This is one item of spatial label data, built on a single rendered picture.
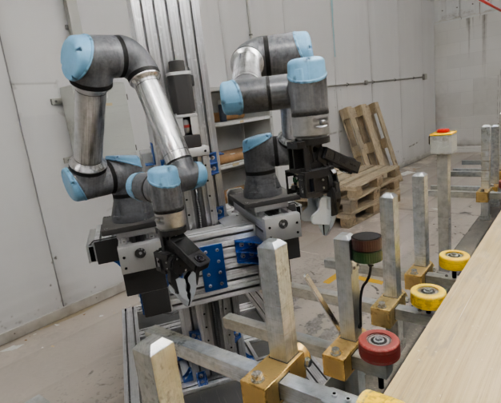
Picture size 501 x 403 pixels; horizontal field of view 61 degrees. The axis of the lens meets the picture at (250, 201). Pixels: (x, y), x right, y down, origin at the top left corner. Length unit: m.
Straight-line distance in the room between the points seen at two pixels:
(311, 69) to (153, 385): 0.60
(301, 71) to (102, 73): 0.61
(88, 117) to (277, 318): 0.86
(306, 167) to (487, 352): 0.48
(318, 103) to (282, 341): 0.44
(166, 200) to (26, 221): 2.34
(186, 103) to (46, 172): 1.89
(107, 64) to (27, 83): 2.11
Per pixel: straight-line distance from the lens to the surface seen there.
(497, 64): 8.89
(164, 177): 1.02
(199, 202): 1.67
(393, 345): 0.91
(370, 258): 0.87
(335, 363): 0.94
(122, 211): 1.52
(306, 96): 0.84
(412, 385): 0.82
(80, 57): 1.23
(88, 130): 1.35
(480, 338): 0.97
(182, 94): 1.61
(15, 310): 3.42
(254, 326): 1.08
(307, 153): 0.85
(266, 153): 1.58
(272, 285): 0.69
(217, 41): 4.36
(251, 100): 0.94
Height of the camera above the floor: 1.39
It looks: 13 degrees down
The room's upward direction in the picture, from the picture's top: 7 degrees counter-clockwise
